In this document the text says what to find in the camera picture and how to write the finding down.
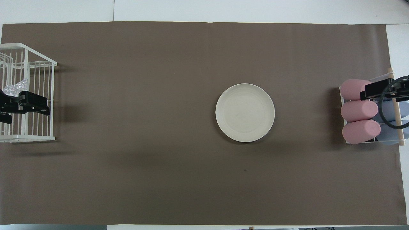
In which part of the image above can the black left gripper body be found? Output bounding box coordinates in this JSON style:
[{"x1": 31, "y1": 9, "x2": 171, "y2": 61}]
[{"x1": 0, "y1": 90, "x2": 50, "y2": 114}]

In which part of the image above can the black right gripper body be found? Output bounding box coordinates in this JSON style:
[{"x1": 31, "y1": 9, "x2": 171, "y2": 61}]
[{"x1": 360, "y1": 75, "x2": 409, "y2": 100}]

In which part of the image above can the cream round plate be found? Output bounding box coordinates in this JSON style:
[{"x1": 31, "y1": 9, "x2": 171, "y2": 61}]
[{"x1": 215, "y1": 83, "x2": 275, "y2": 143}]

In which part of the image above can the white cup holder rack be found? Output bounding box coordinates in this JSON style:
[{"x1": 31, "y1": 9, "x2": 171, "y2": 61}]
[{"x1": 339, "y1": 67, "x2": 406, "y2": 146}]

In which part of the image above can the pink plastic cup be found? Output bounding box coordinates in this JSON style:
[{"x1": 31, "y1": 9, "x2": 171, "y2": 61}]
[
  {"x1": 340, "y1": 79, "x2": 373, "y2": 100},
  {"x1": 341, "y1": 100, "x2": 379, "y2": 122},
  {"x1": 342, "y1": 120, "x2": 381, "y2": 144}
]

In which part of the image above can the brown table mat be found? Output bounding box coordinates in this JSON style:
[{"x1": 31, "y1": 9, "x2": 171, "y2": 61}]
[{"x1": 0, "y1": 22, "x2": 408, "y2": 226}]

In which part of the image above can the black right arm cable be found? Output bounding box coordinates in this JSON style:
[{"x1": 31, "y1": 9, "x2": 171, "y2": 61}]
[{"x1": 379, "y1": 77, "x2": 409, "y2": 130}]

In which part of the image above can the white wire dish rack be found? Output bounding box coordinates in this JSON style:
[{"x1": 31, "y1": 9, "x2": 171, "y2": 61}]
[{"x1": 0, "y1": 43, "x2": 57, "y2": 143}]

